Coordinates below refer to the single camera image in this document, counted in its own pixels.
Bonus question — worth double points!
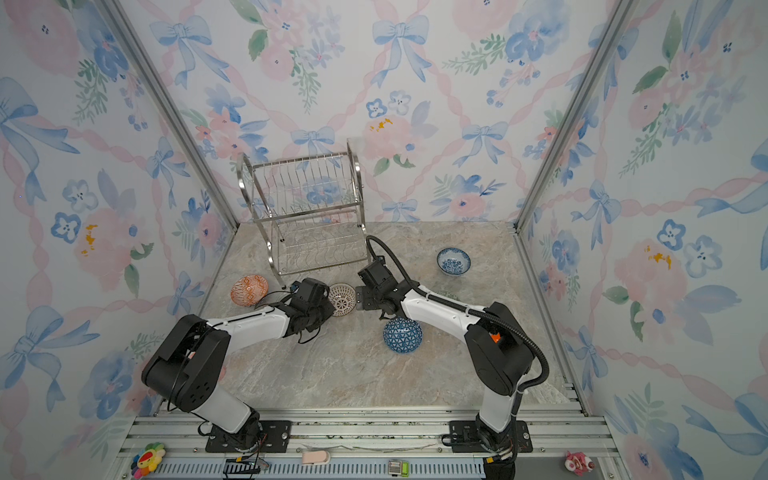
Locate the white maroon patterned bowl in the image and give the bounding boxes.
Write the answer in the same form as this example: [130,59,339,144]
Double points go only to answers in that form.
[329,283,357,317]

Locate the dark blue patterned bowl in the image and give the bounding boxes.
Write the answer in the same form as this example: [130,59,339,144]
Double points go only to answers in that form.
[382,317,423,354]

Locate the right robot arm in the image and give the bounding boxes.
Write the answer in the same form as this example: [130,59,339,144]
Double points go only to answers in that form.
[357,258,542,460]

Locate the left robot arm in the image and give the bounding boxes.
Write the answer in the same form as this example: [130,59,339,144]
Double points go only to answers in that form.
[141,278,335,452]

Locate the orange patterned bowl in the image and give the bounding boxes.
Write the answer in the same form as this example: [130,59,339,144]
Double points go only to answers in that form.
[230,274,269,307]

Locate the blue white floral bowl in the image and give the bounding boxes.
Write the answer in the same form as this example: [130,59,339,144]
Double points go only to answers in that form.
[436,247,472,276]

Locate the pink eraser block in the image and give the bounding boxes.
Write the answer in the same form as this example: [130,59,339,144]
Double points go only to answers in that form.
[301,450,331,466]

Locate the small green device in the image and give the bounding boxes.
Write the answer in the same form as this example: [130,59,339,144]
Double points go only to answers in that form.
[387,460,410,478]

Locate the colourful flower toy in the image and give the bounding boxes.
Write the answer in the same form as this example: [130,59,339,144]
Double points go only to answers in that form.
[131,442,166,479]

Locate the pink plush toy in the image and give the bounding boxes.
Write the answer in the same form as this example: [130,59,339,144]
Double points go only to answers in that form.
[564,452,595,476]

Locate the chrome wire dish rack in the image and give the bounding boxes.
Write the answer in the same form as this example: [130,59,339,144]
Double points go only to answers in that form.
[235,143,369,287]

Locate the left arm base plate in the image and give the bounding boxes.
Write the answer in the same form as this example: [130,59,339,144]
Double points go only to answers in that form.
[205,420,293,454]

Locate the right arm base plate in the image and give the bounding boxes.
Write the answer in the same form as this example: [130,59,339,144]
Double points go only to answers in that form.
[441,420,534,454]

